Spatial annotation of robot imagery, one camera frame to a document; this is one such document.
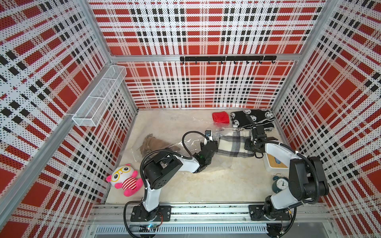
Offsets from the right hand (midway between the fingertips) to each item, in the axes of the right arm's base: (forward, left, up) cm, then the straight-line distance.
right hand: (250, 145), depth 93 cm
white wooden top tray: (-13, -9, 0) cm, 16 cm away
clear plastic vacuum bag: (-5, +40, +18) cm, 44 cm away
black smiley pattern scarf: (+25, -13, -1) cm, 28 cm away
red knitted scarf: (+26, +16, -2) cm, 31 cm away
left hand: (+4, +23, +5) cm, 24 cm away
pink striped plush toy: (-21, +73, +3) cm, 76 cm away
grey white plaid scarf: (0, +11, 0) cm, 11 cm away
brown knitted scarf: (+1, +64, 0) cm, 64 cm away
